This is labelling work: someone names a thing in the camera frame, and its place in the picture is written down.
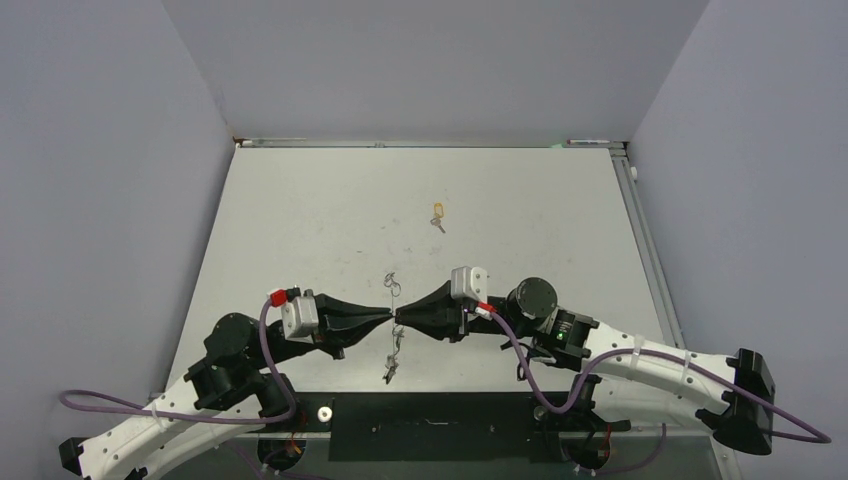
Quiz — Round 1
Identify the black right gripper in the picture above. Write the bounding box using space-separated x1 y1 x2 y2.
395 280 536 341

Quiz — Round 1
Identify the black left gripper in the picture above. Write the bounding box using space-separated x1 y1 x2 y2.
253 293 394 368

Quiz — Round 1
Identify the large metal keyring organizer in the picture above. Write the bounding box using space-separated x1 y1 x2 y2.
383 271 404 385

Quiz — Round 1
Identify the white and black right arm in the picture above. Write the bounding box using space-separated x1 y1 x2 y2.
396 268 776 456

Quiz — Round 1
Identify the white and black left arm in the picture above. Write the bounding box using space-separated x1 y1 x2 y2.
59 288 393 479

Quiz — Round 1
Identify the silver key with yellow tag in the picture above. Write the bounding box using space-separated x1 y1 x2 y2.
430 217 445 233

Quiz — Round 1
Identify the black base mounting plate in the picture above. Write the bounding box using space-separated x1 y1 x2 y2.
255 392 631 470

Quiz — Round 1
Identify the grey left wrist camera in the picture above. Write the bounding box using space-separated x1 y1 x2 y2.
281 296 320 344

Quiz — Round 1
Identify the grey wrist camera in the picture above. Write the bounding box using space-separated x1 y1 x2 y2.
281 296 320 344
449 266 489 312

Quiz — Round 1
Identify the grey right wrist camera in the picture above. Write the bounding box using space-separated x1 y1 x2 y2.
449 266 489 312

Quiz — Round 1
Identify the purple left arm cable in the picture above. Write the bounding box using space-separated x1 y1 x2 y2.
58 288 298 427

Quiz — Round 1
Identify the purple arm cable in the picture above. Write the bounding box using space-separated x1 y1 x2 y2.
476 301 833 444
58 288 298 427

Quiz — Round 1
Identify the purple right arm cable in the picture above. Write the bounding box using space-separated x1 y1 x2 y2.
476 301 833 444

